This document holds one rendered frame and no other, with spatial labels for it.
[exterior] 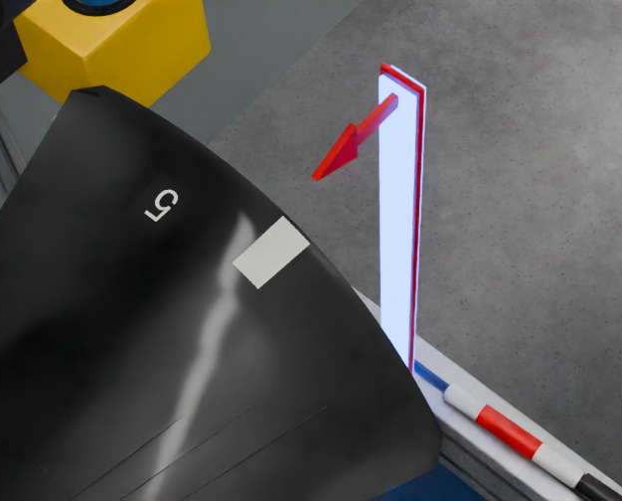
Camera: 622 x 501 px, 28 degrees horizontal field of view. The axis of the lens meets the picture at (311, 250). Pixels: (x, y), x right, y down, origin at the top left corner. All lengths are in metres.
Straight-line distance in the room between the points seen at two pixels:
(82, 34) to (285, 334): 0.31
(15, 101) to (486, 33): 0.89
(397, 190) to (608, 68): 1.49
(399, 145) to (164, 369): 0.18
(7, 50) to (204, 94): 1.55
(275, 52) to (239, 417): 1.50
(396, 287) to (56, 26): 0.26
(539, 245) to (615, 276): 0.12
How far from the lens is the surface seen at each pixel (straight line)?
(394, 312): 0.78
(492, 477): 0.88
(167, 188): 0.55
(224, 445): 0.51
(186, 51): 0.84
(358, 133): 0.58
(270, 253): 0.54
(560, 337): 1.86
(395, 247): 0.71
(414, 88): 0.58
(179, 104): 1.85
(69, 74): 0.80
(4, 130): 1.59
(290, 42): 2.00
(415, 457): 0.54
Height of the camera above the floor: 1.65
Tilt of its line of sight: 60 degrees down
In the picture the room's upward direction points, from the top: 6 degrees counter-clockwise
